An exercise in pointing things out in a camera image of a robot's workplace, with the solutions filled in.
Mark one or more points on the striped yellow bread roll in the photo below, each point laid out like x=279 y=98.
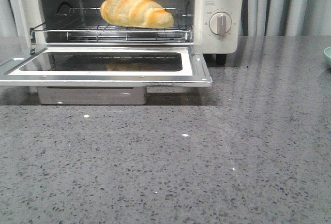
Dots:
x=136 y=13

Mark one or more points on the glass oven door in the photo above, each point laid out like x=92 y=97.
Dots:
x=95 y=65

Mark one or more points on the lower beige oven knob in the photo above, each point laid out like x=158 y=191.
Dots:
x=220 y=23

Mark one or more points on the white Toshiba toaster oven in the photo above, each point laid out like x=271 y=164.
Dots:
x=219 y=4

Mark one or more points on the metal wire oven rack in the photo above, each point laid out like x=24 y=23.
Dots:
x=87 y=25

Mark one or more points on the silver oven door handle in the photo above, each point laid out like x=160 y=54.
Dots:
x=92 y=95

